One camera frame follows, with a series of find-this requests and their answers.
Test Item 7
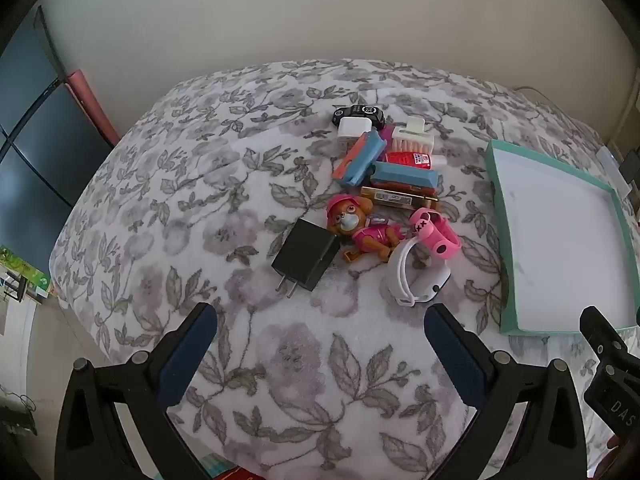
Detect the green printed object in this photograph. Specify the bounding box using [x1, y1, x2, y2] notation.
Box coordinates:
[0, 246, 51, 293]

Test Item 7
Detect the pink rolled mat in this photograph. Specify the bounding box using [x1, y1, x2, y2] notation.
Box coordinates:
[67, 70, 122, 147]

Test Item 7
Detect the white charger plug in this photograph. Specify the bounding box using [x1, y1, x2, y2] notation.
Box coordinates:
[338, 117, 377, 145]

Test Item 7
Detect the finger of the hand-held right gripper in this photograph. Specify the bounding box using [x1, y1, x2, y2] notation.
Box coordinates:
[579, 305, 640, 386]

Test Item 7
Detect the red small bottle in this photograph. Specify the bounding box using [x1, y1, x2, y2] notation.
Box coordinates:
[386, 151, 447, 170]

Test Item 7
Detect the blue and orange plastic case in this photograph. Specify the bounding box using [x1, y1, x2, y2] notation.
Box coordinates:
[371, 161, 440, 195]
[333, 129, 387, 187]

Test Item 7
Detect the floral blanket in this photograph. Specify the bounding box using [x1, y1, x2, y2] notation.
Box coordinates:
[49, 57, 640, 480]

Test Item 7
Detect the colourful printed box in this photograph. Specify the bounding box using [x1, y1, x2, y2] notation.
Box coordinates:
[202, 452, 266, 480]

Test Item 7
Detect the gold patterned box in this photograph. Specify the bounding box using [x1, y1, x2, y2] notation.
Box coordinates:
[360, 185, 442, 212]

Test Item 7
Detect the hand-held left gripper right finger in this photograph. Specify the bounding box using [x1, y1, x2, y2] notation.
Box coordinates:
[424, 303, 590, 480]

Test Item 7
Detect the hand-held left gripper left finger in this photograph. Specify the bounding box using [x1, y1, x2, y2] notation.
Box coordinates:
[55, 302, 218, 480]

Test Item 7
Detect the thin cable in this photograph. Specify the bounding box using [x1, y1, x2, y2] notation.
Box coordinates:
[515, 85, 571, 111]

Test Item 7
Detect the teal cardboard box tray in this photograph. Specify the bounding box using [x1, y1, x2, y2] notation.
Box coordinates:
[484, 139, 640, 335]

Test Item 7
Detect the cream plastic clip ornament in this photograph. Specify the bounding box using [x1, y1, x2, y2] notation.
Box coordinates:
[391, 117, 435, 155]

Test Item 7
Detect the pink toy dog figure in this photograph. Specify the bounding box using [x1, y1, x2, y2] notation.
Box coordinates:
[326, 193, 402, 264]

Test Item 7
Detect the pink toy watch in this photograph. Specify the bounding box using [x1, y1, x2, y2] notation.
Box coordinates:
[409, 208, 462, 262]

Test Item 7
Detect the black toy car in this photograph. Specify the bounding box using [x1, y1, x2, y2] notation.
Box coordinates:
[331, 104, 387, 129]

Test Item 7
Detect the white smart watch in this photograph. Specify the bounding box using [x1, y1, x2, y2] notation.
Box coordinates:
[386, 236, 452, 307]

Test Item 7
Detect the black charger plug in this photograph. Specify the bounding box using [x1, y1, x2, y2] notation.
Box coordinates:
[271, 218, 339, 300]

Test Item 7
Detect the dark wardrobe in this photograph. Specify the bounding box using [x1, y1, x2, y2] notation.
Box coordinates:
[0, 5, 117, 271]

